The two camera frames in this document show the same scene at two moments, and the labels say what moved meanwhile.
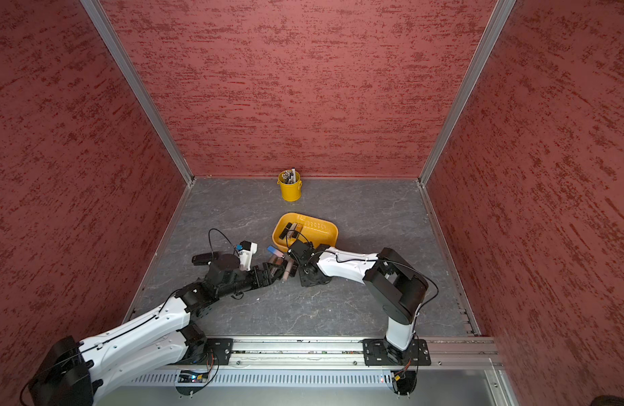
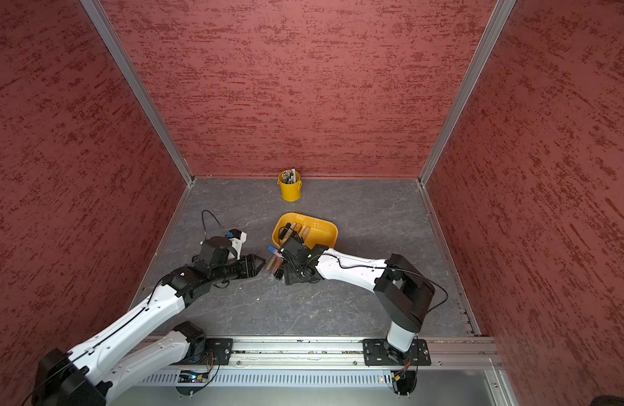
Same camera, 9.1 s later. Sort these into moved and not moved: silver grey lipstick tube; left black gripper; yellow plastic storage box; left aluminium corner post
Moved: left black gripper
Not moved: silver grey lipstick tube; left aluminium corner post; yellow plastic storage box
